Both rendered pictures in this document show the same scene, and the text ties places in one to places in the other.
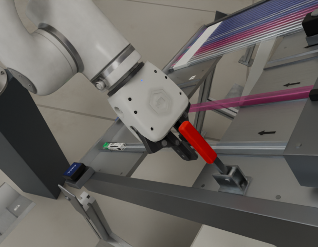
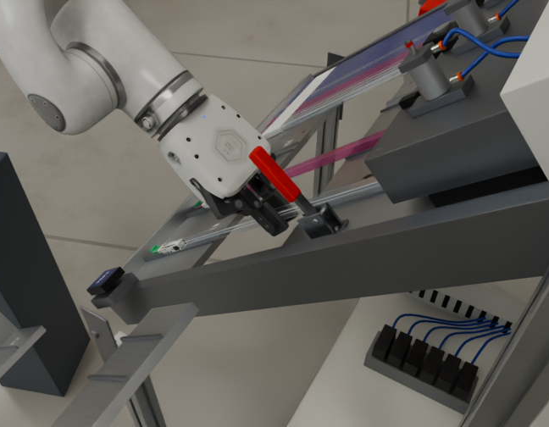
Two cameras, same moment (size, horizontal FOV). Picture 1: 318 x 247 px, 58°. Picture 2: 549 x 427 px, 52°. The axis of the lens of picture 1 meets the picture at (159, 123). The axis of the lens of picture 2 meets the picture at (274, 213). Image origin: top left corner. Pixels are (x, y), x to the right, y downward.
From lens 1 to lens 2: 0.23 m
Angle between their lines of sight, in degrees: 9
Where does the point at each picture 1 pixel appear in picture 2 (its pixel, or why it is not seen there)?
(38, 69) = (69, 93)
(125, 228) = not seen: outside the picture
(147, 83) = (213, 120)
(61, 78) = (97, 108)
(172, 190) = (250, 258)
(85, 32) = (128, 51)
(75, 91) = (97, 207)
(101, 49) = (149, 74)
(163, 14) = (251, 76)
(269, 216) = (357, 241)
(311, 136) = (393, 137)
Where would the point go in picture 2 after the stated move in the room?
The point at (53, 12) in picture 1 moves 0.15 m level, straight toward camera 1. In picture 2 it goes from (88, 28) to (127, 106)
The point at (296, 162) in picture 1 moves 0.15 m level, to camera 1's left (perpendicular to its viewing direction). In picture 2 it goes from (379, 168) to (192, 174)
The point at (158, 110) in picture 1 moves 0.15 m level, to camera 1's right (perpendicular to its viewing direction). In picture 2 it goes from (229, 157) to (363, 152)
